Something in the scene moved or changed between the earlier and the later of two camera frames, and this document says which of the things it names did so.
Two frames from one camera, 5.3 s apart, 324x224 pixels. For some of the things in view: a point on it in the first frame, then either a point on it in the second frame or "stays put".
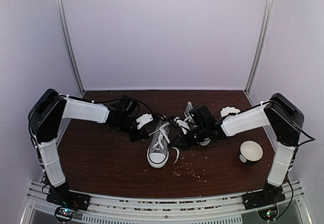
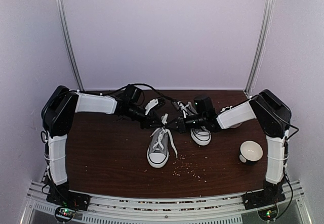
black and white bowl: x=250 y=152 stays put
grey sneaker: x=158 y=150 stays put
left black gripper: x=139 y=135 → x=150 y=119
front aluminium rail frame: x=221 y=209 stays put
